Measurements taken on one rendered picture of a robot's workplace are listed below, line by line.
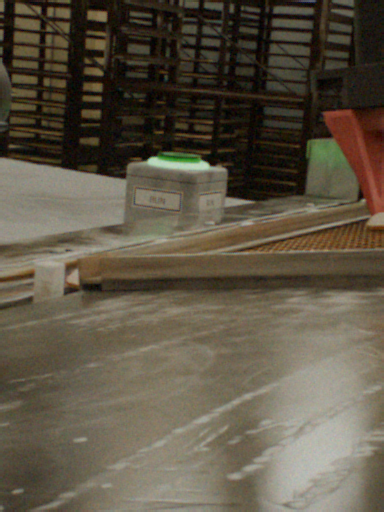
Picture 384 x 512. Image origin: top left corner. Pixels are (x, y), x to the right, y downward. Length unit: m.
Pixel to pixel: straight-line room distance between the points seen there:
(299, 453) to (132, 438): 0.04
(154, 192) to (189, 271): 0.56
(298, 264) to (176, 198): 0.58
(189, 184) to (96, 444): 0.82
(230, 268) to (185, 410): 0.24
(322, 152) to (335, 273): 0.79
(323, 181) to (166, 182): 0.25
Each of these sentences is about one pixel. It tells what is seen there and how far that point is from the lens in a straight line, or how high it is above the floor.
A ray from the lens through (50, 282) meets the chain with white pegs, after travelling 0.70.
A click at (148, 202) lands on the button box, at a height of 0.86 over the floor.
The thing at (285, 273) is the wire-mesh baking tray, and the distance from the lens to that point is 0.51.
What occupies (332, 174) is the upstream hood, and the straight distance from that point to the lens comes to 1.28.
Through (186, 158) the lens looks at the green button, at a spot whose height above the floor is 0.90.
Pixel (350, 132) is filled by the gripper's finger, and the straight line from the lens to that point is 0.79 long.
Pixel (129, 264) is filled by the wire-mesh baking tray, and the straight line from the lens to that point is 0.54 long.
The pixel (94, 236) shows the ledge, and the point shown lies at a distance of 0.87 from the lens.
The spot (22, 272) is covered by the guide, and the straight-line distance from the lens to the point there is 0.74.
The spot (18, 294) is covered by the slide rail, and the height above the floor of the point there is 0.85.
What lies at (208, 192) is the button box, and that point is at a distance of 1.09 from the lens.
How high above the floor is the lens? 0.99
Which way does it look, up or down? 9 degrees down
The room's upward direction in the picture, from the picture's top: 5 degrees clockwise
